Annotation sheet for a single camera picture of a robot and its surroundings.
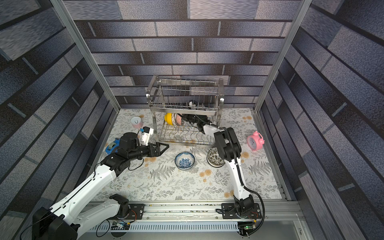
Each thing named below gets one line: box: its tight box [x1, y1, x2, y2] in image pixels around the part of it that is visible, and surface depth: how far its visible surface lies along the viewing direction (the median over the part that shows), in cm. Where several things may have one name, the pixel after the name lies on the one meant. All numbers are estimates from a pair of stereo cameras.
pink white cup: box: [131, 116, 144, 129], surface depth 109 cm
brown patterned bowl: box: [171, 113, 178, 126], surface depth 102 cm
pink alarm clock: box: [247, 130, 265, 151], surface depth 92 cm
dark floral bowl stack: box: [206, 147, 226, 168], surface depth 89 cm
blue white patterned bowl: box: [174, 151, 196, 171], surface depth 89 cm
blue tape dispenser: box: [105, 138, 121, 155], surface depth 94 cm
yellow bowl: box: [164, 112, 173, 126], surface depth 103 cm
